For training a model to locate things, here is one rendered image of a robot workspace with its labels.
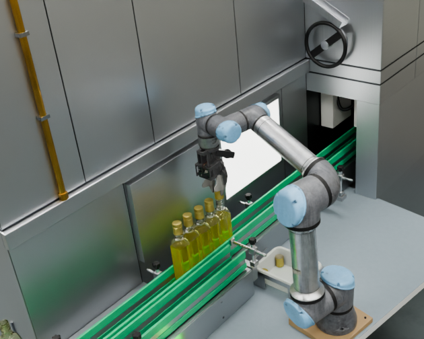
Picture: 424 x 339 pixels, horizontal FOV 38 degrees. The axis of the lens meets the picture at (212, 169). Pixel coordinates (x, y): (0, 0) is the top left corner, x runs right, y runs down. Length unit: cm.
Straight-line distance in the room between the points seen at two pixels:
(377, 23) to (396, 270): 101
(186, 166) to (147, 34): 54
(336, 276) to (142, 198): 73
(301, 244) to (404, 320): 164
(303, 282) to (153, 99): 81
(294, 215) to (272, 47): 103
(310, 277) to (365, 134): 105
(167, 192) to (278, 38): 85
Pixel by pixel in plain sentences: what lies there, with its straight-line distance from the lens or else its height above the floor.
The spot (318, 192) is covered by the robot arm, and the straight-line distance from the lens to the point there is 187.
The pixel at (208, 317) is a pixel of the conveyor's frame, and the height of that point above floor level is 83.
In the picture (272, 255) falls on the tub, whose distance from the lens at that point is 255.
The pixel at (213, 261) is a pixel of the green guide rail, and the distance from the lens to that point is 234.
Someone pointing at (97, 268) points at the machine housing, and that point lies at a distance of 222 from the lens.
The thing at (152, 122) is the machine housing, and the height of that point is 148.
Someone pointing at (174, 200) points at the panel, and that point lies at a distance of 234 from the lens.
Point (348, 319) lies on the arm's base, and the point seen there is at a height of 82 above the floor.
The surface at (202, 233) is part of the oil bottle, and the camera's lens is 229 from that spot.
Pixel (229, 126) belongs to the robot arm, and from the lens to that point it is 204.
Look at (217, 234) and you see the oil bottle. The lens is 236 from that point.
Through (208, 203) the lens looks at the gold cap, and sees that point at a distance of 229.
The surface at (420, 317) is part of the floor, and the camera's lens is 353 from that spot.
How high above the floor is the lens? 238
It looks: 29 degrees down
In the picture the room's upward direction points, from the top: 7 degrees counter-clockwise
